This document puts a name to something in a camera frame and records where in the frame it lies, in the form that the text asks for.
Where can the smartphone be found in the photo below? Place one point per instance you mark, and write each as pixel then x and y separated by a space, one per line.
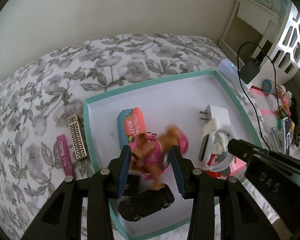
pixel 287 135

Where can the small pink-blue eraser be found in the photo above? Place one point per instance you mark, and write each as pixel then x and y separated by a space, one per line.
pixel 130 127

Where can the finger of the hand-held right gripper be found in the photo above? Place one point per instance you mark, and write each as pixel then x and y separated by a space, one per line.
pixel 240 147

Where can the black power adapter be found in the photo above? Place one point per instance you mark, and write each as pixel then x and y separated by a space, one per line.
pixel 250 71

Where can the round printed tin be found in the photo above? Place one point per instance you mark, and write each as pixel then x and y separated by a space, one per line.
pixel 268 86

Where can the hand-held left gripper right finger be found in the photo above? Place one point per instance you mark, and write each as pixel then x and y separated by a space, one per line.
pixel 178 172

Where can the black toy car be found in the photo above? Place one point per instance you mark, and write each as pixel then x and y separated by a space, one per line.
pixel 145 201

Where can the teal cardboard box tray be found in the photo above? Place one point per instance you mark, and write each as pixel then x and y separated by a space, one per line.
pixel 165 100

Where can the white plug adapter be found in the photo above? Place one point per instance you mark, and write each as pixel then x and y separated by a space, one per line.
pixel 218 115

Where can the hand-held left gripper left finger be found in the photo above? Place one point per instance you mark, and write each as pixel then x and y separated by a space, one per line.
pixel 123 172

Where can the white laundry basket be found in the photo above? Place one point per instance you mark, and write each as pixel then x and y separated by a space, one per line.
pixel 292 37

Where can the white mat with pink trim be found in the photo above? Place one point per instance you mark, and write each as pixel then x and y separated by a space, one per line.
pixel 263 102

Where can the silver metal object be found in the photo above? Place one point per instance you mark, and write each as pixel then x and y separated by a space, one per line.
pixel 275 137

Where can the white wooden furniture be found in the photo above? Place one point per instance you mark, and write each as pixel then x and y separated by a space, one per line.
pixel 250 17

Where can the gold patterned box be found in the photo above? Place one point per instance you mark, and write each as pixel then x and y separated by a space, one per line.
pixel 76 137

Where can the black charger block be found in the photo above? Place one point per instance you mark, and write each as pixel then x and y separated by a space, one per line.
pixel 133 181

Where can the pile of small colourful toys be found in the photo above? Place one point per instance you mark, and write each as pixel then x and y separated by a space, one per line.
pixel 285 102

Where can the purple comb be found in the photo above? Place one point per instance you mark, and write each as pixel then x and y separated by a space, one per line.
pixel 64 157

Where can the red bottle with white label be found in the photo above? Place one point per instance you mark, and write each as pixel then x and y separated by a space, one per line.
pixel 213 166

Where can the pink-haired doll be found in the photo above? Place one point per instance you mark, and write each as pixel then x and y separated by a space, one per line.
pixel 155 155

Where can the grey floral blanket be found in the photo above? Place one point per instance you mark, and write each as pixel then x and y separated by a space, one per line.
pixel 40 80

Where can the white electronic device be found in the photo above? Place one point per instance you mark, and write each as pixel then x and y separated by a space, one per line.
pixel 226 67

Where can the large pink-blue eraser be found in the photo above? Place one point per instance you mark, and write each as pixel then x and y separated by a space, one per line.
pixel 237 166

